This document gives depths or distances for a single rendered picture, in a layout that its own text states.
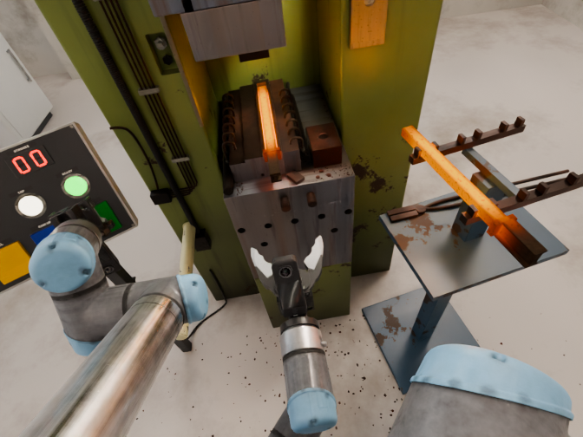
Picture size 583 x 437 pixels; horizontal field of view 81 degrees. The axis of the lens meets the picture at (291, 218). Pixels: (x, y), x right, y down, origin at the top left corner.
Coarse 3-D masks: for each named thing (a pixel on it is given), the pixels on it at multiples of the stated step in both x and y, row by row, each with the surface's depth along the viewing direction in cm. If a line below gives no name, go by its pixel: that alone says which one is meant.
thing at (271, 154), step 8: (264, 88) 115; (264, 96) 111; (264, 104) 108; (264, 112) 105; (264, 120) 103; (264, 128) 100; (272, 128) 99; (272, 136) 97; (272, 144) 94; (264, 152) 91; (272, 152) 91; (272, 160) 89; (272, 168) 87; (272, 176) 88; (280, 176) 88
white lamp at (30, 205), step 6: (24, 198) 75; (30, 198) 76; (36, 198) 76; (18, 204) 75; (24, 204) 75; (30, 204) 76; (36, 204) 76; (42, 204) 77; (24, 210) 76; (30, 210) 76; (36, 210) 76
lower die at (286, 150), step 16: (240, 96) 117; (256, 96) 114; (272, 96) 114; (240, 112) 112; (256, 112) 109; (272, 112) 106; (240, 128) 106; (256, 128) 103; (288, 128) 101; (240, 144) 101; (256, 144) 98; (288, 144) 96; (240, 160) 96; (256, 160) 95; (288, 160) 96; (240, 176) 98; (256, 176) 99
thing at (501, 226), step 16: (416, 144) 83; (432, 160) 79; (448, 160) 78; (448, 176) 75; (464, 176) 74; (464, 192) 72; (480, 192) 71; (480, 208) 68; (496, 208) 68; (496, 224) 64; (512, 224) 63; (512, 240) 64; (528, 240) 61; (528, 256) 61
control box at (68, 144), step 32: (64, 128) 76; (0, 160) 72; (32, 160) 74; (64, 160) 77; (96, 160) 80; (0, 192) 74; (32, 192) 76; (64, 192) 78; (96, 192) 81; (0, 224) 75; (32, 224) 77; (128, 224) 85; (0, 288) 77
